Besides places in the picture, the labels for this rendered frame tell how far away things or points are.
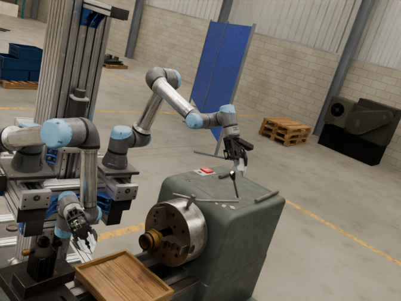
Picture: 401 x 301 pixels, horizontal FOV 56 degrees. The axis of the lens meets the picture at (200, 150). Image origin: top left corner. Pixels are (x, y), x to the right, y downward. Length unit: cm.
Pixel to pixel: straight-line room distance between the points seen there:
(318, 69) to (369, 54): 150
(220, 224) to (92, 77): 106
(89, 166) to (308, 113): 1094
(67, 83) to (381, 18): 1058
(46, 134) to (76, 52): 67
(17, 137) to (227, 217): 101
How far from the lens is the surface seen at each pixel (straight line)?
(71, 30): 213
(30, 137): 175
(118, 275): 190
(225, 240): 189
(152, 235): 178
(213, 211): 188
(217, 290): 213
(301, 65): 1260
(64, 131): 157
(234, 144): 189
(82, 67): 218
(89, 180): 173
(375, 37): 1193
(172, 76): 213
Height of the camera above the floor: 203
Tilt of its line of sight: 17 degrees down
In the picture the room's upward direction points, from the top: 16 degrees clockwise
